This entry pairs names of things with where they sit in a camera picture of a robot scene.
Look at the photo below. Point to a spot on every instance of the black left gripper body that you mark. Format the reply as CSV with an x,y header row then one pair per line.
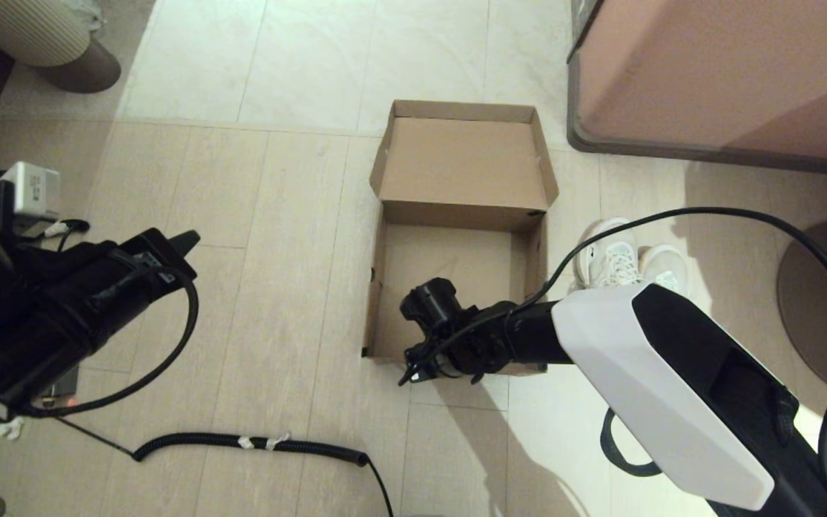
x,y
119,287

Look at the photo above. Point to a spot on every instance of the brown cardboard shoe box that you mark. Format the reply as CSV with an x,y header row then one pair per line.
x,y
456,165

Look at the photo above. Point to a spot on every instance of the pink cabinet with dark plinth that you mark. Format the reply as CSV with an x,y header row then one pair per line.
x,y
708,72

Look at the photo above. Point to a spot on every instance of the ribbed beige cylinder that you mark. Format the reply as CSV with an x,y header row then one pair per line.
x,y
26,29

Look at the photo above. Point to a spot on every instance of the crumpled white paper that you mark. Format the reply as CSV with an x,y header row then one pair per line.
x,y
11,429

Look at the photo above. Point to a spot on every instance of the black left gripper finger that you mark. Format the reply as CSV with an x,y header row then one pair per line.
x,y
187,240

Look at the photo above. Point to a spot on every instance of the white crumpled plastic bag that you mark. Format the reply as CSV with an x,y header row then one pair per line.
x,y
87,14

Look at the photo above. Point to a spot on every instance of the white lace-up sneaker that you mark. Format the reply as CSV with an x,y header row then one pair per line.
x,y
611,266
665,269

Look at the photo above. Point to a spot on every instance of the dark power supply box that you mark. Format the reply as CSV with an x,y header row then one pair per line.
x,y
62,384

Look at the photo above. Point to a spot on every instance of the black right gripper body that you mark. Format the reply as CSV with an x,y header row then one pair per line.
x,y
456,352

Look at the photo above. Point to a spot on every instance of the round brown floor base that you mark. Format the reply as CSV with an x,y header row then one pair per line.
x,y
808,309

